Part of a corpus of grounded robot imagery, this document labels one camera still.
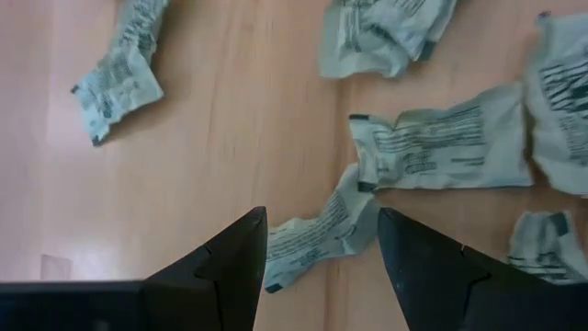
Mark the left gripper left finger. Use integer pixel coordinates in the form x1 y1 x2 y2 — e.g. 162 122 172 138
141 205 269 331

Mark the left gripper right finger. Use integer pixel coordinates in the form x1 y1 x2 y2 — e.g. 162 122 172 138
377 206 588 331

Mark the pale green sweetener packet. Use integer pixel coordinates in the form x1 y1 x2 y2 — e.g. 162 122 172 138
506 210 588 285
347 81 535 193
318 0 459 80
263 163 383 295
523 11 588 197
70 0 172 147

